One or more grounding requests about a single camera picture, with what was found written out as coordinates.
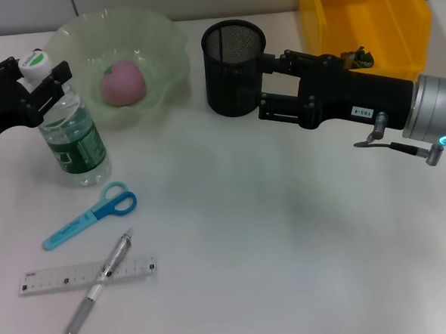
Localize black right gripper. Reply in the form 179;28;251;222
254;41;419;140

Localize green plastic wrapper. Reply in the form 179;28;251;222
339;45;376;71

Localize clear bottle with green label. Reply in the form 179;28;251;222
17;45;113;192

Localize pink toy peach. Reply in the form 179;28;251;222
98;57;147;107

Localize blue scissors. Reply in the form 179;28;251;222
38;180;141;252

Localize black mesh pen cup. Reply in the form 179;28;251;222
199;17;271;119

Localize green glass fruit plate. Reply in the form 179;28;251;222
41;3;196;136

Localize transparent plastic ruler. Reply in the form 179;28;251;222
16;253;160;298

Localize clear silver ballpoint pen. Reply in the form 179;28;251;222
51;227;141;334

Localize yellow plastic storage bin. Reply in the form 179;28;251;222
298;0;437;89

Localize right gripper grey cable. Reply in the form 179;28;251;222
351;107;446;172

